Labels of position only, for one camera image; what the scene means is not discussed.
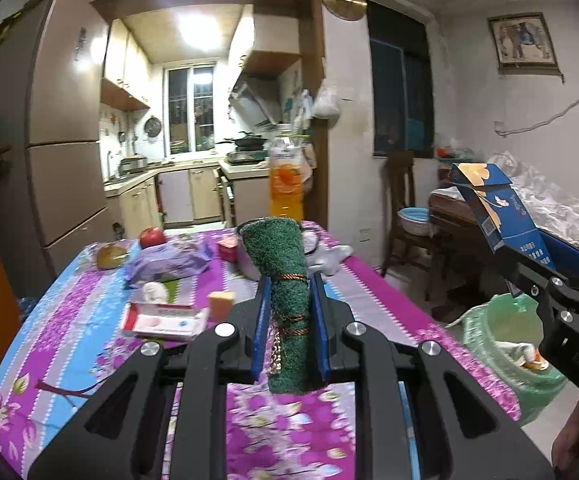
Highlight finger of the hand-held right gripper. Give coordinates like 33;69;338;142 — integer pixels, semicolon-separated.
539;232;579;303
490;250;579;322

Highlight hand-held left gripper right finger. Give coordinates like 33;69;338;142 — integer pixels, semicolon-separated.
311;275;555;480

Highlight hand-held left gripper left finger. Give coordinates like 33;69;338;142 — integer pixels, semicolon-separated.
26;276;272;480

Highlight orange white carton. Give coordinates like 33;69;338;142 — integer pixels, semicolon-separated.
494;342;553;373

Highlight blue carton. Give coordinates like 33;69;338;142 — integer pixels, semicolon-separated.
448;162;557;271

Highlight green turf roll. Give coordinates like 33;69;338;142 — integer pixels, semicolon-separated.
239;216;320;395

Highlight green lined trash bin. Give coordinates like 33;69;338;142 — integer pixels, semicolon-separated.
462;292;567;423

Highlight orange sponge block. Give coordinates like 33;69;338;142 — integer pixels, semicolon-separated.
206;290;235;321

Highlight white crumpled sheets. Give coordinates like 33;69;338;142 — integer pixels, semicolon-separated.
432;150;579;251

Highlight grey cloth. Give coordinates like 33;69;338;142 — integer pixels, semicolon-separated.
307;245;355;276

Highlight dark wooden table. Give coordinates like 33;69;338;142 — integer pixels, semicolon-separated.
428;190;515;318

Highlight white red flat box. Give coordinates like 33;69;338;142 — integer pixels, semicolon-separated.
120;301;210;343

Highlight white crumpled tissue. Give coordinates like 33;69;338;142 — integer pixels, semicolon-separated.
140;281;169;306

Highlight purple plastic bag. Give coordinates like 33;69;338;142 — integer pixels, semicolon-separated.
122;237;215;288

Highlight wooden chair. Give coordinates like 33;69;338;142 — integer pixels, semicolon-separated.
382;150;453;306

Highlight blue basin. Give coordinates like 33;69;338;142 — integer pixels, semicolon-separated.
398;206;433;236

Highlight red apple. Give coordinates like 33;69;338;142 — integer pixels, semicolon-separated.
139;226;166;249

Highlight kitchen base cabinets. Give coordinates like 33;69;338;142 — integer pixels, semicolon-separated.
104;157;270;231

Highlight orange juice bottle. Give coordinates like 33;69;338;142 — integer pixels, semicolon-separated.
268;130;304;221

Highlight brown pear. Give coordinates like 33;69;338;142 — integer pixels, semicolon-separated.
96;242;130;270

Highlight purple floral tablecloth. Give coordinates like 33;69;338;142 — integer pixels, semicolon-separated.
0;227;523;480

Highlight black wok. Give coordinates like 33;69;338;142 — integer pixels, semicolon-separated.
214;131;270;150

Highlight dark window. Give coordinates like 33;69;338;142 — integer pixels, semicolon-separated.
367;0;437;158

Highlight hanging white plastic bag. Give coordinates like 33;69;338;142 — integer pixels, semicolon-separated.
312;80;343;121

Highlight range hood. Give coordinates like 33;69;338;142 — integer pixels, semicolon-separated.
228;72;282;131

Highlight kitchen window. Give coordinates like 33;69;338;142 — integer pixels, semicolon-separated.
163;62;217;153

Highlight beige refrigerator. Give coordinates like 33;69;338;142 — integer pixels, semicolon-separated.
0;0;112;281

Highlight wall cable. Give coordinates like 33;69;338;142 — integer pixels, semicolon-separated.
494;47;579;137

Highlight framed wall picture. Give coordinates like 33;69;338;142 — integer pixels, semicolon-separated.
487;12;563;78

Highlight kitchen wall cabinet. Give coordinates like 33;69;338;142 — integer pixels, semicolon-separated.
242;5;303;81
100;20;151;111

